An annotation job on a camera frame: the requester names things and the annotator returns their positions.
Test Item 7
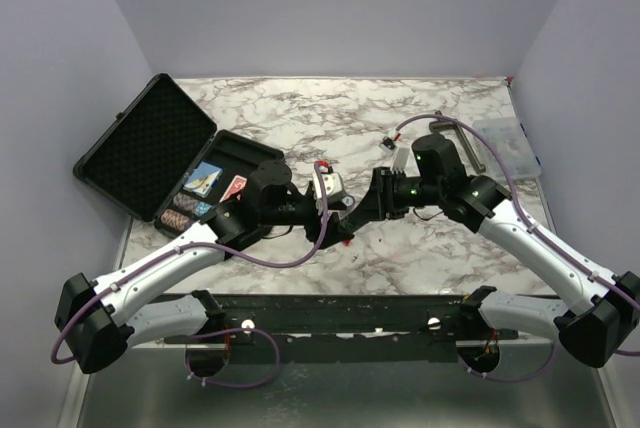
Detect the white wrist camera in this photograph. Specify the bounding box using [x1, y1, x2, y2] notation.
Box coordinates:
[313, 161, 355, 211]
[379, 133, 409, 174]

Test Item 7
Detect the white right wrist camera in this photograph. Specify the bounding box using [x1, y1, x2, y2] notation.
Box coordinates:
[379, 133, 409, 174]

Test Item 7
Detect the blue playing card deck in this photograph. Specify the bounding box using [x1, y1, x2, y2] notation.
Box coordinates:
[183, 161, 223, 198]

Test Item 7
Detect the light blue poker chip stack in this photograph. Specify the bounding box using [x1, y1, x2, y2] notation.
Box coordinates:
[192, 202, 212, 220]

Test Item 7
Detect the orange blue chip stack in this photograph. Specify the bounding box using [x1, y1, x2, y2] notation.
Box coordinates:
[172, 193, 201, 215]

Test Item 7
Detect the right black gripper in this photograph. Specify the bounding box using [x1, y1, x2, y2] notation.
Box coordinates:
[350, 166, 444, 221]

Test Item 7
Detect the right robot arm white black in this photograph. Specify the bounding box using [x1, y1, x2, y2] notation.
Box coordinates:
[342, 134, 639, 368]

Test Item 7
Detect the clear plastic parts box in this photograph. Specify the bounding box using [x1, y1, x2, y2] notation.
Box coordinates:
[472, 117, 541, 181]

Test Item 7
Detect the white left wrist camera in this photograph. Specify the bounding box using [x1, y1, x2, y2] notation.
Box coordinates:
[313, 161, 355, 211]

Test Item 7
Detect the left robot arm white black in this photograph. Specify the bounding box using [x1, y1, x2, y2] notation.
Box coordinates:
[50, 161, 355, 374]

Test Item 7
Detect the red playing card deck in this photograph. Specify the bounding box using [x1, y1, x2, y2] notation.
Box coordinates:
[220, 175, 247, 202]

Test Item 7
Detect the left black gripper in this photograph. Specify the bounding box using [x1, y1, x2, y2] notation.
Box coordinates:
[262, 195, 356, 249]

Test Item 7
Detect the black foam-lined poker case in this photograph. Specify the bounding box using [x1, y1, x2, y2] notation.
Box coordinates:
[73, 74, 284, 238]

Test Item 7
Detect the dark metal handle bracket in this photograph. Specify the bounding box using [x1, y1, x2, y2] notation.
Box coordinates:
[429, 110, 486, 174]

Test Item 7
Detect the pink black chip stack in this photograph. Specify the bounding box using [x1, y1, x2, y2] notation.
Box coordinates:
[160, 209, 194, 233]

